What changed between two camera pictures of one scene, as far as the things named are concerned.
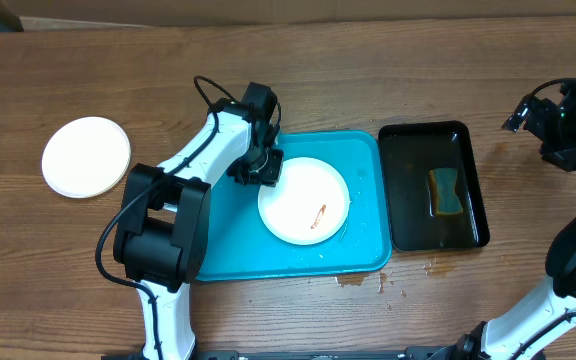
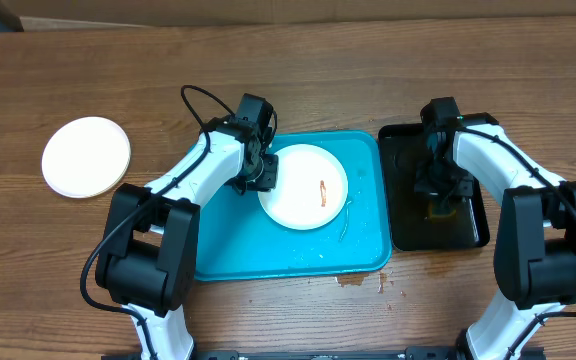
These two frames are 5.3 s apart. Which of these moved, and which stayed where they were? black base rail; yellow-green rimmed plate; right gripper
Moved: right gripper
Stayed: yellow-green rimmed plate; black base rail
